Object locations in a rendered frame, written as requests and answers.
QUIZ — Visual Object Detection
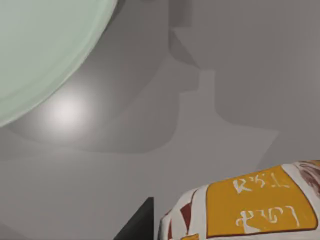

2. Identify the white and yellow can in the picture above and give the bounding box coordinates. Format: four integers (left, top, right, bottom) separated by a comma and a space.
158, 159, 320, 240

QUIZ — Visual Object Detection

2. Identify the pale green plate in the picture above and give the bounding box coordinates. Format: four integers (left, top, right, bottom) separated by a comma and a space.
0, 0, 119, 128

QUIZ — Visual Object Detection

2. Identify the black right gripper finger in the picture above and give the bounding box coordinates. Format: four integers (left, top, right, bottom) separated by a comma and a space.
112, 196, 155, 240

